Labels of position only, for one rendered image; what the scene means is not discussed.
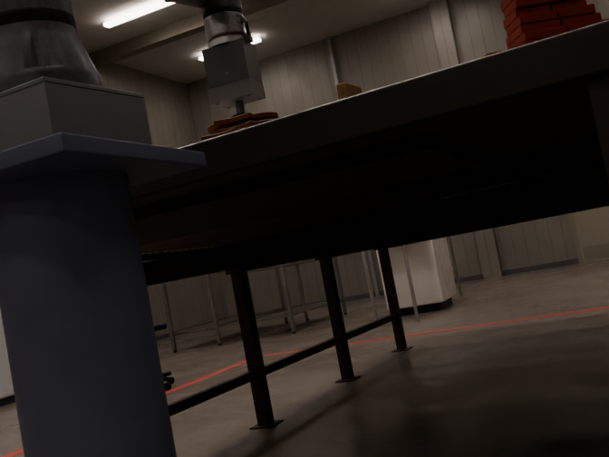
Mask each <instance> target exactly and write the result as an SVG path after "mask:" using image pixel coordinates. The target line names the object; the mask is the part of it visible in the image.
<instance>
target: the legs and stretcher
mask: <svg viewBox="0 0 609 457"><path fill-rule="evenodd" d="M378 254H379V259H380V263H381V268H382V276H383V282H384V286H385V291H386V296H387V300H388V305H389V310H390V314H389V315H388V316H385V317H382V318H380V319H377V320H375V321H372V322H371V323H368V324H366V325H363V326H360V327H357V328H355V329H353V330H351V331H348V332H345V327H344V321H343V313H342V308H341V303H340V298H339V294H338V288H337V284H336V279H335V274H334V265H333V261H332V258H329V257H328V256H324V257H319V262H320V267H321V271H322V277H323V282H324V290H325V295H326V300H327V305H328V310H329V315H330V319H331V325H332V329H333V338H330V339H328V340H325V341H323V342H322V343H319V344H317V345H313V346H310V347H308V348H306V349H304V350H301V351H299V352H296V353H294V354H291V355H288V356H286V357H283V358H281V359H279V360H276V361H274V362H272V363H270V364H267V365H264V361H263V356H262V351H261V345H260V341H259V335H258V331H257V325H256V316H255V311H254V306H253V301H252V296H251V291H250V285H249V281H248V276H247V271H246V272H241V268H240V267H239V268H234V269H230V275H231V279H232V285H233V290H234V295H235V300H236V305H237V314H238V320H239V324H240V330H241V335H242V340H243V345H244V350H245V355H246V364H247V370H248V372H247V373H244V374H241V375H239V376H237V377H234V378H232V379H229V380H227V381H225V382H223V383H220V384H216V385H214V386H211V387H209V388H207V389H205V390H202V391H200V392H197V393H195V394H192V395H190V396H187V397H185V398H182V399H180V400H177V401H176V402H173V403H171V404H168V408H169V416H171V415H174V414H176V413H180V412H182V411H184V410H187V409H188V408H190V407H193V406H195V405H197V404H201V403H203V402H205V401H207V400H209V399H212V398H214V397H216V396H219V395H221V394H224V393H226V392H228V391H231V390H233V389H235V388H237V387H239V386H241V385H243V384H247V383H249V382H250V384H251V390H252V395H253V400H254V405H255V410H256V419H257V424H256V425H254V426H252V427H251V428H249V430H255V429H266V428H272V427H274V426H276V425H278V424H279V423H281V422H283V420H274V416H273V410H272V405H271V400H270V395H269V390H268V385H267V380H266V375H267V374H271V373H273V372H274V371H277V370H279V369H281V368H284V367H286V366H288V365H291V364H293V363H296V362H298V361H300V360H302V359H305V358H306V357H308V356H311V355H314V354H317V353H319V352H321V351H323V350H325V349H327V348H330V347H332V346H334V345H335V348H336V353H337V358H338V363H339V367H340V373H341V377H342V379H340V380H338V381H336V383H344V382H352V381H355V380H356V379H358V378H360V377H361V376H360V375H358V376H354V374H353V366H352V360H351V356H350V351H349V346H348V341H347V340H349V339H351V338H353V337H356V336H358V335H361V334H363V333H365V332H367V331H370V330H372V329H374V328H376V327H378V326H382V325H384V324H386V323H389V322H391V323H392V328H393V333H394V338H395V343H396V347H397V349H395V350H393V351H391V352H400V351H407V350H409V349H411V348H412V346H409V347H407V344H406V339H405V334H404V330H403V325H402V320H401V311H400V307H399V302H398V298H397V292H396V287H395V283H394V278H393V273H392V265H391V260H390V255H389V250H388V249H387V248H378Z"/></svg>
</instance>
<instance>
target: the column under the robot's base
mask: <svg viewBox="0 0 609 457"><path fill-rule="evenodd" d="M206 166H207V162H206V157H205V153H204V152H202V151H190V150H183V149H177V148H170V147H163V146H157V145H150V144H144V143H137V142H130V141H118V140H112V139H105V138H98V137H92V136H85V135H79V134H72V133H66V132H58V133H55V134H53V135H50V136H47V137H44V138H42V139H38V140H35V141H30V142H27V143H25V144H22V145H18V146H15V147H13V148H10V149H7V150H4V151H0V309H1V315H2V320H3V326H4V332H5V342H6V348H7V353H8V359H9V364H10V371H11V376H12V382H13V388H14V398H15V403H16V410H17V415H18V421H19V426H20V432H21V437H22V443H23V449H24V457H177V454H176V449H175V443H174V438H173V433H172V428H171V422H170V417H169V408H168V402H167V396H166V392H165V386H164V381H163V376H162V371H161V365H160V356H159V350H158V345H157V339H156V335H155V329H154V324H153V319H152V313H151V308H150V299H149V293H148V288H147V283H146V278H145V272H144V266H143V262H142V256H141V251H140V242H139V236H138V230H137V226H136V220H135V215H134V209H133V205H132V199H131V189H130V187H131V186H135V185H138V184H141V183H145V182H149V181H152V180H158V179H162V178H165V177H168V176H172V175H176V174H179V173H182V172H186V171H190V170H195V169H199V168H203V167H206Z"/></svg>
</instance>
